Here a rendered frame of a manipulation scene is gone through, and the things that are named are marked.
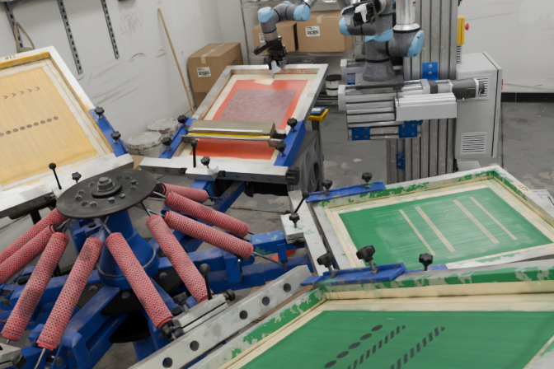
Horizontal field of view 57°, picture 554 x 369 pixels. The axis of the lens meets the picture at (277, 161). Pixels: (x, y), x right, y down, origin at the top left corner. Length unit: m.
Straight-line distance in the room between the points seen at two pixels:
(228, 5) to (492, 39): 2.96
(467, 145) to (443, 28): 0.61
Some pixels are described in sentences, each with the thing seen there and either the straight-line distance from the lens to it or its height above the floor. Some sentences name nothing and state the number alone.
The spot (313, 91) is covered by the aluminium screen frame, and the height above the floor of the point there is 1.23.
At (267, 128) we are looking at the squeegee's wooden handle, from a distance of 2.19.
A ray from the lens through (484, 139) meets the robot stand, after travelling 2.79.
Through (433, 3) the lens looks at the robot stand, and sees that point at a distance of 2.59.
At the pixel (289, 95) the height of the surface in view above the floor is 1.20.
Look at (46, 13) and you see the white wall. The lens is 4.27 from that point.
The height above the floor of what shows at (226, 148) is 1.08.
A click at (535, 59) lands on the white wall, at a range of 5.79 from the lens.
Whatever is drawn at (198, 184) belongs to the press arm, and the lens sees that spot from 2.06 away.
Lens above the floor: 1.98
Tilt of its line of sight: 25 degrees down
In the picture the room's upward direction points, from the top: 7 degrees counter-clockwise
